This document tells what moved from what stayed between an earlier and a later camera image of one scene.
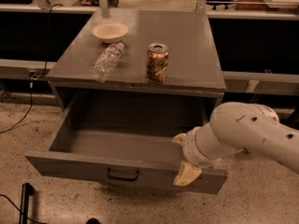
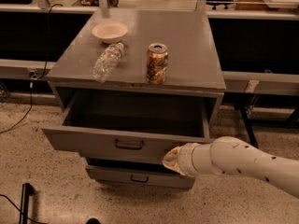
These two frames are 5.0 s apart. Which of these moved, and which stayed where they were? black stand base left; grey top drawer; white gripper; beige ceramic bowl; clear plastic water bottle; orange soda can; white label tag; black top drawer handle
Moved: black top drawer handle; grey top drawer; white gripper
Stayed: black stand base left; white label tag; beige ceramic bowl; clear plastic water bottle; orange soda can
